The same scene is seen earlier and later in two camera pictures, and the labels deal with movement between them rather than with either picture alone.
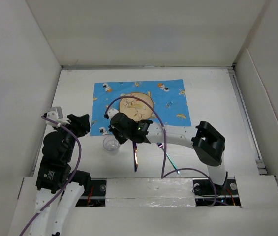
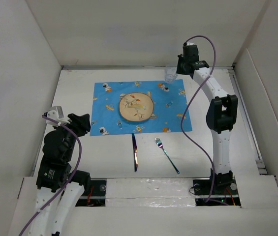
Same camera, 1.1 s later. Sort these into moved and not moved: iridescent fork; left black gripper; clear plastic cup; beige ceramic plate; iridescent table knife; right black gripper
Moved: right black gripper; clear plastic cup
Not moved: iridescent fork; iridescent table knife; left black gripper; beige ceramic plate
